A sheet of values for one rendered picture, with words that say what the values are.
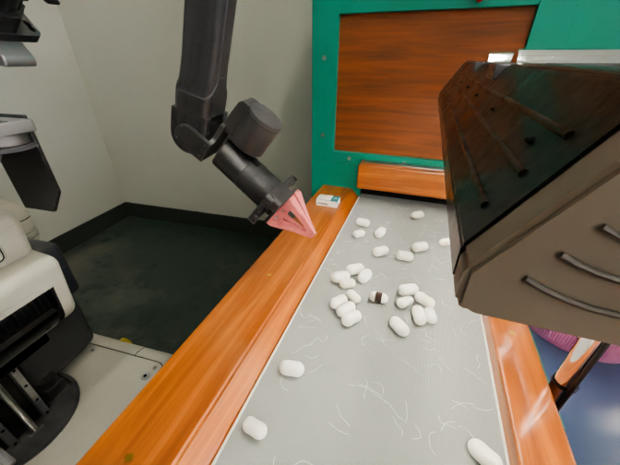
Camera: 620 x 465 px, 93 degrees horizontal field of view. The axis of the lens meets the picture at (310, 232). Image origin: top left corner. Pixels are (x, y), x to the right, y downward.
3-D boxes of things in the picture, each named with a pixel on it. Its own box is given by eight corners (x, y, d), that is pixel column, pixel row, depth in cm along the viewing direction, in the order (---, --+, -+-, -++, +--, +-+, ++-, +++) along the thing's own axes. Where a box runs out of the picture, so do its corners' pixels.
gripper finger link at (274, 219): (334, 212, 53) (295, 175, 52) (321, 231, 47) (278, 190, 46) (311, 232, 57) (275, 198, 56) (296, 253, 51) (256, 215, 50)
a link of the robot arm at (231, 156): (221, 155, 53) (202, 163, 48) (241, 125, 49) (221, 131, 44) (250, 183, 53) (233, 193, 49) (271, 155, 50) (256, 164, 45)
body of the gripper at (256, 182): (301, 180, 52) (270, 150, 52) (276, 203, 44) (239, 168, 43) (280, 202, 56) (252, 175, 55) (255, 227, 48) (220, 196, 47)
